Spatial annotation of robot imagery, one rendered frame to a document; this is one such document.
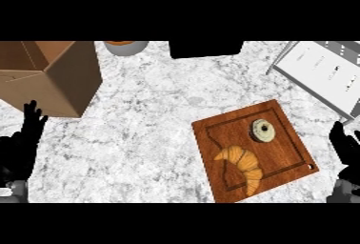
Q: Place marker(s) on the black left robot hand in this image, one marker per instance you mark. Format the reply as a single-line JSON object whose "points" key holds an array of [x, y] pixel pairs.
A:
{"points": [[22, 149]]}

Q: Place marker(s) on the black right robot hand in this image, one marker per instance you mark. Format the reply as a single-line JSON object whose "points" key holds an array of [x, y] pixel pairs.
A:
{"points": [[346, 149]]}

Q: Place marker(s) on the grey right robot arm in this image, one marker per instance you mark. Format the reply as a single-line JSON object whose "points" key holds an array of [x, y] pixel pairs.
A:
{"points": [[343, 192]]}

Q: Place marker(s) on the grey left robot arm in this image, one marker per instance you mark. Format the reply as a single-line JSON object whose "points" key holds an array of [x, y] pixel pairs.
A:
{"points": [[14, 192]]}

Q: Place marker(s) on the cupcake with pale frosting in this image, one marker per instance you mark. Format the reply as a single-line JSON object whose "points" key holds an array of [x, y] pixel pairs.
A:
{"points": [[263, 130]]}

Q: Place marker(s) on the brown wooden cutting board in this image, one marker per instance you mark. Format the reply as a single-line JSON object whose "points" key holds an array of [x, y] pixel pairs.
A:
{"points": [[256, 152]]}

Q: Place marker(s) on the golden croissant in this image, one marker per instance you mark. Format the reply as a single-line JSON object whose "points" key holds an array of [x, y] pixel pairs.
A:
{"points": [[245, 166]]}

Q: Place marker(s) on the brown cardboard box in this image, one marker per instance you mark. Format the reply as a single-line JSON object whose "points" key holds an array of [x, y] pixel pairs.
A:
{"points": [[46, 76]]}

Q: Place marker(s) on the white and grey appliance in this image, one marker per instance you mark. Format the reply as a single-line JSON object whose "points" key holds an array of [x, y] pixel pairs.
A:
{"points": [[323, 74]]}

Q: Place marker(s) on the grey pot with orange contents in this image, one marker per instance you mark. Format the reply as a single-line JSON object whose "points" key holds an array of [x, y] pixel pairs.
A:
{"points": [[126, 47]]}

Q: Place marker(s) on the black appliance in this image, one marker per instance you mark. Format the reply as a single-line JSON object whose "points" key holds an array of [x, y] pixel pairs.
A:
{"points": [[205, 49]]}

